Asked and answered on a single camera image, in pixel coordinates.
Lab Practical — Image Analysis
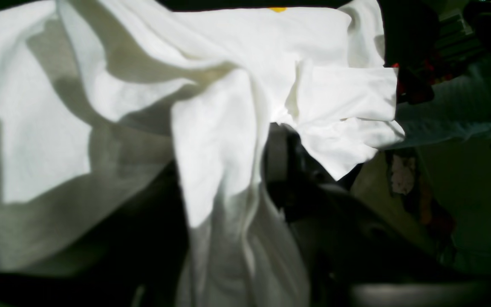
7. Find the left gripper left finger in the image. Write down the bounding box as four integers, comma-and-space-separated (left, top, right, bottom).
0, 162, 189, 307

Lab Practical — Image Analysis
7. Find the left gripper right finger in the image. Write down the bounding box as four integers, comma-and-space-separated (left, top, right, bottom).
263, 124, 491, 307

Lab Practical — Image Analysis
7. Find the white printed t-shirt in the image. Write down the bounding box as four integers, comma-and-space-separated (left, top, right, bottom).
0, 0, 404, 307

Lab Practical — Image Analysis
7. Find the person's leg in jeans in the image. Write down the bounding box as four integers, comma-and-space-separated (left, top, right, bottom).
389, 55, 491, 150

